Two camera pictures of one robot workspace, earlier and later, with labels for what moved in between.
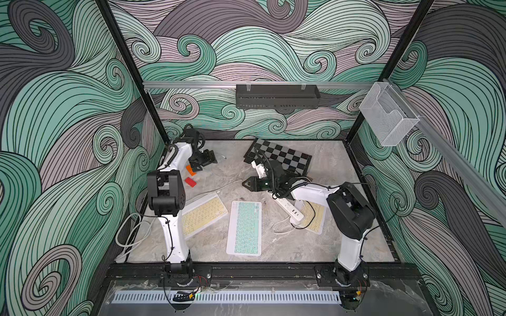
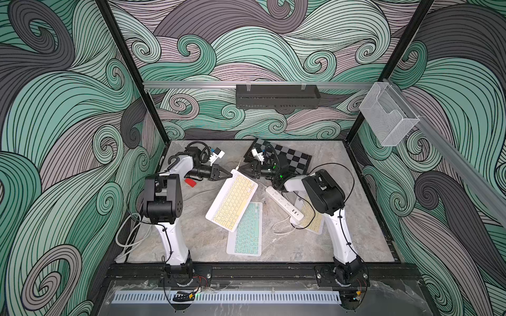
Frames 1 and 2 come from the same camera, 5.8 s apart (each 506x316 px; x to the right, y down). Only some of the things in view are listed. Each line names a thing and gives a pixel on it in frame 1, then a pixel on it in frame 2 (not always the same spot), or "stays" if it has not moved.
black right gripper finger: [250, 183] -> [248, 170]
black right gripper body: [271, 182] -> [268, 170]
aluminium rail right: [487, 192] stays
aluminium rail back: [182, 84] stays
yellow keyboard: [203, 214] -> [232, 201]
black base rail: [379, 274] stays
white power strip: [285, 205] stays
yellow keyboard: [314, 216] stays
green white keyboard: [244, 236] stays
